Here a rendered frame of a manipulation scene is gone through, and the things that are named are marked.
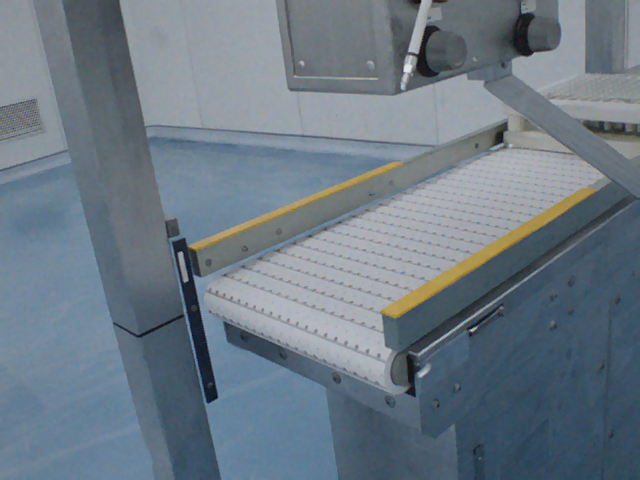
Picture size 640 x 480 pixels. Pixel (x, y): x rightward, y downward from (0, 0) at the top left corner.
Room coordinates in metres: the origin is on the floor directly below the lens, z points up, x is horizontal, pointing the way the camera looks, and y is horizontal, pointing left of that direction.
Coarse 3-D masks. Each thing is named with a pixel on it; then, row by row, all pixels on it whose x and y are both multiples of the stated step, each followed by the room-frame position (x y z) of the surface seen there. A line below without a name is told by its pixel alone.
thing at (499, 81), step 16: (496, 64) 0.59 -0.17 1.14; (480, 80) 0.60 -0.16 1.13; (496, 80) 0.60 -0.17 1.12; (512, 80) 0.61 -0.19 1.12; (496, 96) 0.60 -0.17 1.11; (512, 96) 0.61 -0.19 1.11; (528, 96) 0.61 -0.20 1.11; (528, 112) 0.61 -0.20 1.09; (544, 112) 0.61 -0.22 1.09; (560, 112) 0.61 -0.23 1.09; (544, 128) 0.61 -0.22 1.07; (560, 128) 0.61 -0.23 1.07; (576, 128) 0.61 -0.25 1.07; (576, 144) 0.61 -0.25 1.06; (592, 144) 0.61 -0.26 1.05; (592, 160) 0.61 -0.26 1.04; (608, 160) 0.62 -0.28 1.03; (624, 160) 0.62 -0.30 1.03; (608, 176) 0.61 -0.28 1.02; (624, 176) 0.62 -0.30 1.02
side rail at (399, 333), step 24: (600, 192) 0.71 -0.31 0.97; (624, 192) 0.75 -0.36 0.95; (576, 216) 0.67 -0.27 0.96; (528, 240) 0.61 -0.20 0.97; (552, 240) 0.64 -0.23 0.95; (504, 264) 0.58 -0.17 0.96; (528, 264) 0.61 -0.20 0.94; (456, 288) 0.53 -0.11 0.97; (480, 288) 0.55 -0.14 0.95; (408, 312) 0.49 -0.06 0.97; (432, 312) 0.51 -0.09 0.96; (456, 312) 0.53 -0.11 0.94; (384, 336) 0.49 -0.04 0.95; (408, 336) 0.49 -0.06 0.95
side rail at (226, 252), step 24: (624, 72) 1.38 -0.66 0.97; (504, 120) 1.09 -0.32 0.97; (528, 120) 1.12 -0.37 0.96; (456, 144) 0.99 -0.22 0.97; (480, 144) 1.03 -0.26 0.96; (408, 168) 0.91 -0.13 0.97; (432, 168) 0.95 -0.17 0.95; (336, 192) 0.82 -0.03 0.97; (360, 192) 0.85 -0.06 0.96; (384, 192) 0.88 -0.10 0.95; (288, 216) 0.77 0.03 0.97; (312, 216) 0.79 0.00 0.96; (336, 216) 0.82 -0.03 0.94; (240, 240) 0.72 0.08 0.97; (264, 240) 0.74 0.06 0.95; (192, 264) 0.69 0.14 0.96; (216, 264) 0.69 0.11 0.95
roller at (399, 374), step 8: (400, 352) 0.50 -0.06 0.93; (400, 360) 0.49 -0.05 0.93; (408, 360) 0.50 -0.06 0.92; (392, 368) 0.49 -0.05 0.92; (400, 368) 0.49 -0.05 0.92; (408, 368) 0.50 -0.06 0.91; (392, 376) 0.49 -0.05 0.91; (400, 376) 0.49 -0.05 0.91; (408, 376) 0.50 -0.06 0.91; (400, 384) 0.49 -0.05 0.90; (408, 384) 0.50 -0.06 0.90
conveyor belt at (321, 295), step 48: (432, 192) 0.88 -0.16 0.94; (480, 192) 0.85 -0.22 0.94; (528, 192) 0.83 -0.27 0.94; (336, 240) 0.75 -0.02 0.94; (384, 240) 0.73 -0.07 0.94; (432, 240) 0.71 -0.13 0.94; (480, 240) 0.69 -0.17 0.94; (240, 288) 0.65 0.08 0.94; (288, 288) 0.64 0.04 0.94; (336, 288) 0.62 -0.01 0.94; (384, 288) 0.61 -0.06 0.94; (288, 336) 0.58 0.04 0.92; (336, 336) 0.54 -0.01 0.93; (384, 384) 0.49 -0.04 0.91
